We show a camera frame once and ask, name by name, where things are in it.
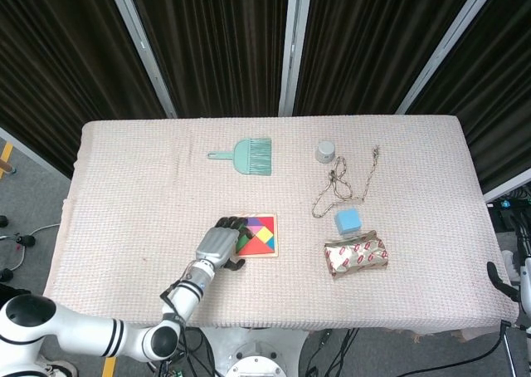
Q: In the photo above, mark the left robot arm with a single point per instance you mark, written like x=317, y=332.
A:
x=83, y=331

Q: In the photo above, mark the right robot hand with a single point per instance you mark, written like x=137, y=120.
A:
x=527, y=294

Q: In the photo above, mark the yellow square puzzle piece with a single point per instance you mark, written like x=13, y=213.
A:
x=264, y=238

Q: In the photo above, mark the pink woven tablecloth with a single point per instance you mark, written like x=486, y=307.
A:
x=124, y=211

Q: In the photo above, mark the purple puzzle piece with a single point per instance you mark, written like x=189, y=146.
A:
x=254, y=221

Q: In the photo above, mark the red triangle puzzle piece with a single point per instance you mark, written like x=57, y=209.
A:
x=269, y=224

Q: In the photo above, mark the dark curtain panel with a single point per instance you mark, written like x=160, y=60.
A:
x=498, y=82
x=215, y=40
x=373, y=36
x=54, y=61

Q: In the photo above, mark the metal stand with casters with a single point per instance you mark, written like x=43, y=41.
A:
x=25, y=240

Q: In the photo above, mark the gold foil snack packet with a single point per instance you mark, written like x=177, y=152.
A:
x=357, y=256

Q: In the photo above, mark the grey metal bar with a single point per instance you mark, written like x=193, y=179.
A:
x=508, y=191

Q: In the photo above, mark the white frame post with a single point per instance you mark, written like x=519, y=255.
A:
x=293, y=45
x=143, y=49
x=448, y=45

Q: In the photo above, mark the pink triangle puzzle piece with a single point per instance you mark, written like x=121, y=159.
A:
x=258, y=231

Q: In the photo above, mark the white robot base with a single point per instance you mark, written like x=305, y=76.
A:
x=253, y=352

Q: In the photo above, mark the white and black sneaker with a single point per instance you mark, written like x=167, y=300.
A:
x=60, y=368

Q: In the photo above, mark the green triangle puzzle piece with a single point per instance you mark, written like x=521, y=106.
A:
x=244, y=240

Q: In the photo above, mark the wooden tangram tray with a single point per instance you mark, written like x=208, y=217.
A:
x=276, y=236

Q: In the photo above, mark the teal hand brush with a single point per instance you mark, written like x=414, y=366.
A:
x=249, y=157

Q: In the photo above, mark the grey plastic cup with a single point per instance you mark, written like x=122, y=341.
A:
x=325, y=152

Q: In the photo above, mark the wooden leg with black foot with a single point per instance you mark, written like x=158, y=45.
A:
x=7, y=170

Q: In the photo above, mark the blue triangle puzzle piece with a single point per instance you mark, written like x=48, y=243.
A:
x=271, y=246

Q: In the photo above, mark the light blue cube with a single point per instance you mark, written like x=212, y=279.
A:
x=348, y=222

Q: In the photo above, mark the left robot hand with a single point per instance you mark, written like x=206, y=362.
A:
x=215, y=244

